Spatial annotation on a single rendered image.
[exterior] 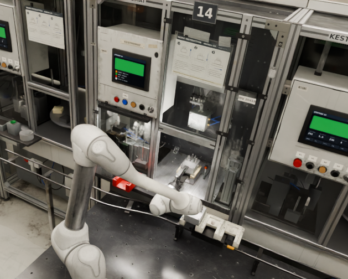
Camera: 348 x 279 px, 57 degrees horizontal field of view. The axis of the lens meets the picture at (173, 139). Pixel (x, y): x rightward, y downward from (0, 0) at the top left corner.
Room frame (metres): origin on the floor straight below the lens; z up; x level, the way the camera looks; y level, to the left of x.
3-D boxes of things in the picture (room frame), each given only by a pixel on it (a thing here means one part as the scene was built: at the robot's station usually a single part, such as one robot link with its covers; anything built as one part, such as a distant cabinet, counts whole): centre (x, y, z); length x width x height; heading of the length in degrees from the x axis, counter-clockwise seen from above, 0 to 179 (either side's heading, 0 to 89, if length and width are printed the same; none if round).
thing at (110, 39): (1.90, 0.28, 1.60); 0.42 x 0.29 x 0.46; 69
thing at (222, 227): (1.41, -0.29, 0.84); 0.36 x 0.14 x 0.10; 69
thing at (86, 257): (1.04, 0.34, 0.85); 0.18 x 0.16 x 0.22; 46
